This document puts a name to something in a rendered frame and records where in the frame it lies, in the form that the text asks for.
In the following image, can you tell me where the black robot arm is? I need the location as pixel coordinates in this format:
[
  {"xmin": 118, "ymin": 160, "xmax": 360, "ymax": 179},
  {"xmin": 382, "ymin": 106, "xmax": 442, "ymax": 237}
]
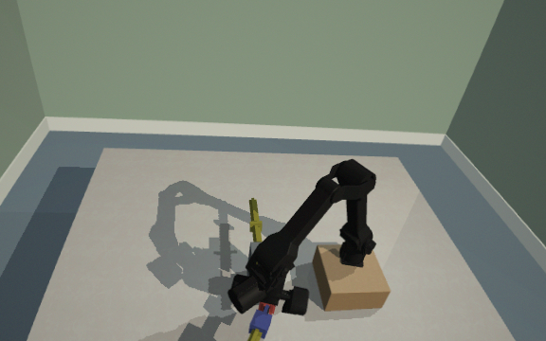
[{"xmin": 228, "ymin": 159, "xmax": 376, "ymax": 314}]

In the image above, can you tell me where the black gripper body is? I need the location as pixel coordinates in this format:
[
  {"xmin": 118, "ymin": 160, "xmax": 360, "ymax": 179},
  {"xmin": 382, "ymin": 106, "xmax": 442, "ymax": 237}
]
[{"xmin": 230, "ymin": 274, "xmax": 310, "ymax": 316}]

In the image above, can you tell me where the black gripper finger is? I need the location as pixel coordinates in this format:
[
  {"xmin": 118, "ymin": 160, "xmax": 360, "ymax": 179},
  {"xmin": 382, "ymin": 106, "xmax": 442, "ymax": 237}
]
[{"xmin": 282, "ymin": 300, "xmax": 292, "ymax": 314}]

